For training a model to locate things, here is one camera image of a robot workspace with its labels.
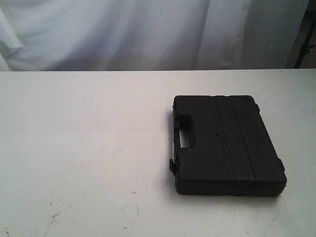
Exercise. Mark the black tripod stand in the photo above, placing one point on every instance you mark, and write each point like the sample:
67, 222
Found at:
307, 37

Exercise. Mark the white backdrop curtain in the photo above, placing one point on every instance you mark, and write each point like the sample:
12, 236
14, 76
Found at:
143, 35

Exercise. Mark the black plastic tool case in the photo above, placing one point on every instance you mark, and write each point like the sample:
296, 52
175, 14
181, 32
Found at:
222, 147

